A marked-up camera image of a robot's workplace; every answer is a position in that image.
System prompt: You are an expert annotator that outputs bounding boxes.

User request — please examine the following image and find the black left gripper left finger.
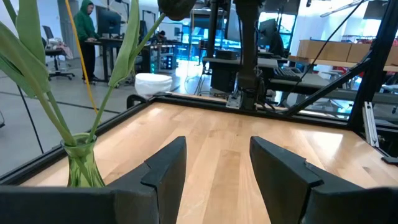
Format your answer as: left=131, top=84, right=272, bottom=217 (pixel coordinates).
left=0, top=136, right=187, bottom=224

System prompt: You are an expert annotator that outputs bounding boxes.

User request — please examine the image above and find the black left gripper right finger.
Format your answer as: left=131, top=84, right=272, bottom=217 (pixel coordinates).
left=250, top=136, right=398, bottom=224

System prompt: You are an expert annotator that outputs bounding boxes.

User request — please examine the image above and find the green glass vase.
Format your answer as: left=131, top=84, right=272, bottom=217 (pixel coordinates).
left=60, top=133, right=106, bottom=188

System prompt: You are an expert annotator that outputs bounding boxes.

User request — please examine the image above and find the silver aluminium extrusion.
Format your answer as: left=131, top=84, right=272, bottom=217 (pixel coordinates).
left=361, top=101, right=381, bottom=149

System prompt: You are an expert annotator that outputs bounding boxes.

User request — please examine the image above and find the black keyboard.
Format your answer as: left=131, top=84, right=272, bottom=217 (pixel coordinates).
left=273, top=67, right=302, bottom=83

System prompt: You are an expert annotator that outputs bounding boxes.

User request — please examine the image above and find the white round bin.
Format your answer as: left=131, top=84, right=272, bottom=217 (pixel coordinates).
left=134, top=72, right=174, bottom=100

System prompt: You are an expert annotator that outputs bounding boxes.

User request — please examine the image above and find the cardboard box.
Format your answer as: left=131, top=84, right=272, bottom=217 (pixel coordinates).
left=346, top=43, right=379, bottom=64
left=297, top=39, right=352, bottom=62

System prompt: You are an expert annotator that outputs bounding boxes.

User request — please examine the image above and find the black workstation desk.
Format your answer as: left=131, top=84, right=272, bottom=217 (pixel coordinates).
left=201, top=49, right=312, bottom=94

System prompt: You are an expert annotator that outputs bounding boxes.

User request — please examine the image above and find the black office chair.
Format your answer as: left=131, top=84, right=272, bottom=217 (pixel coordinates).
left=42, top=24, right=76, bottom=81

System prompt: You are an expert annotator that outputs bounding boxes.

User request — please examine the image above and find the person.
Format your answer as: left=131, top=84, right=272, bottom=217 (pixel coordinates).
left=154, top=29, right=169, bottom=44
left=73, top=0, right=102, bottom=85

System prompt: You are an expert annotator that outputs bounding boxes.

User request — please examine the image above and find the black monitor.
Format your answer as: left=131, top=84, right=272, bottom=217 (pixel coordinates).
left=95, top=6, right=122, bottom=37

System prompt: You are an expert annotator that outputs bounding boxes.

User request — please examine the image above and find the black hanging cable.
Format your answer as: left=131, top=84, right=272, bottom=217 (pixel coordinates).
left=17, top=83, right=45, bottom=155

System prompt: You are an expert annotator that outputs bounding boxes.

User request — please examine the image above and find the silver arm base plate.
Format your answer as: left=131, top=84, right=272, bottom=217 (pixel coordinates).
left=225, top=94, right=243, bottom=110

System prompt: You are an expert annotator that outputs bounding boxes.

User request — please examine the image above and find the black metal table frame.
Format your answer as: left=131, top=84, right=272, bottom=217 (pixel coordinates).
left=0, top=0, right=398, bottom=187

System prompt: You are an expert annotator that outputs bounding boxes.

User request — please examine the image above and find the yellow hanging cable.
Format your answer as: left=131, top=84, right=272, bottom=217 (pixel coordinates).
left=64, top=0, right=100, bottom=114

